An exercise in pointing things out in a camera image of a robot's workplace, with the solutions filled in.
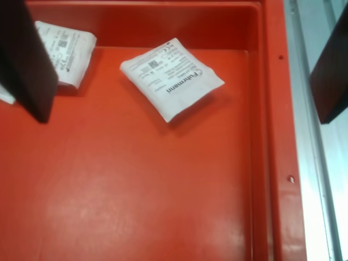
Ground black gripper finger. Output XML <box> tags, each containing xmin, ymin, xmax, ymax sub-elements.
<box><xmin>310</xmin><ymin>0</ymin><xmax>348</xmax><ymax>125</ymax></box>
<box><xmin>0</xmin><ymin>0</ymin><xmax>60</xmax><ymax>125</ymax></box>

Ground white Fuhrmann bandage packet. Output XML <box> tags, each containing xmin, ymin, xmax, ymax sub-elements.
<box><xmin>119</xmin><ymin>37</ymin><xmax>226</xmax><ymax>123</ymax></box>

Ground red box with bandages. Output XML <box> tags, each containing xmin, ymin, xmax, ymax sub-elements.
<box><xmin>0</xmin><ymin>0</ymin><xmax>309</xmax><ymax>261</ymax></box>

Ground white plain bandage packet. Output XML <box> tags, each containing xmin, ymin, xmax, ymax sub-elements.
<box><xmin>0</xmin><ymin>83</ymin><xmax>16</xmax><ymax>105</ymax></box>

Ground white printed bandage packet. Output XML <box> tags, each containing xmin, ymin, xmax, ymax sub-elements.
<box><xmin>34</xmin><ymin>21</ymin><xmax>97</xmax><ymax>90</ymax></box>

